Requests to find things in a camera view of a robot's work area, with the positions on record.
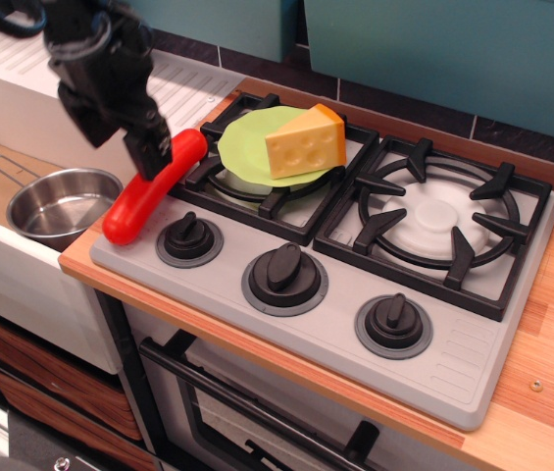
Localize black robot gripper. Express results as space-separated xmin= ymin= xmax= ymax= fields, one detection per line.
xmin=48 ymin=19 xmax=173 ymax=181

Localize black oven door handle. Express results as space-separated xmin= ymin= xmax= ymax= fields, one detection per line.
xmin=138 ymin=331 xmax=379 ymax=470

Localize black middle stove knob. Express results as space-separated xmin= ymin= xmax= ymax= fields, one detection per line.
xmin=241 ymin=242 xmax=328 ymax=317

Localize black left stove knob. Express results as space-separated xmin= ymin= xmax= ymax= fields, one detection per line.
xmin=156 ymin=211 xmax=224 ymax=269

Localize small stainless steel pot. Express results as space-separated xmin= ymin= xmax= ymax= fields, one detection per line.
xmin=0 ymin=154 xmax=124 ymax=252

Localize black right burner grate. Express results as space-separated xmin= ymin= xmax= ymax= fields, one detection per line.
xmin=314 ymin=137 xmax=554 ymax=321

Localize wooden drawer fronts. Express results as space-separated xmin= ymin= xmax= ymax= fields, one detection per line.
xmin=0 ymin=318 xmax=156 ymax=470

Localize white toy sink unit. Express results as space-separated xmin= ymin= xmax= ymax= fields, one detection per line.
xmin=0 ymin=10 xmax=248 ymax=377

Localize black burner grate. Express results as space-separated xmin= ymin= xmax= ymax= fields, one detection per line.
xmin=171 ymin=92 xmax=379 ymax=245
xmin=314 ymin=137 xmax=554 ymax=321

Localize black braided cable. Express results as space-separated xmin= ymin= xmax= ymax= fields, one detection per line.
xmin=0 ymin=0 xmax=50 ymax=38

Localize red toy sausage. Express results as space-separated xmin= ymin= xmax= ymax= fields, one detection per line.
xmin=102 ymin=129 xmax=208 ymax=245

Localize grey toy stove top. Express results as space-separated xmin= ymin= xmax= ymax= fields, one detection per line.
xmin=91 ymin=199 xmax=532 ymax=430

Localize yellow toy cheese wedge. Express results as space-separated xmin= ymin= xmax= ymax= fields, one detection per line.
xmin=265 ymin=104 xmax=347 ymax=180

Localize black stove knob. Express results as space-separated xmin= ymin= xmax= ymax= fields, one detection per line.
xmin=241 ymin=242 xmax=328 ymax=317
xmin=355 ymin=293 xmax=433 ymax=360
xmin=156 ymin=211 xmax=224 ymax=269

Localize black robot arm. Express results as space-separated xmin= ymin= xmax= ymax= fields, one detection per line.
xmin=41 ymin=1 xmax=172 ymax=181

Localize black right stove knob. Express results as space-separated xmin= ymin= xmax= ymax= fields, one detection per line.
xmin=355 ymin=293 xmax=433 ymax=360

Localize light green plastic plate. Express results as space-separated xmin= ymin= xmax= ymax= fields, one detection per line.
xmin=218 ymin=106 xmax=338 ymax=187

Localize black left burner grate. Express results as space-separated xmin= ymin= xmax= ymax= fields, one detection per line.
xmin=171 ymin=92 xmax=379 ymax=245

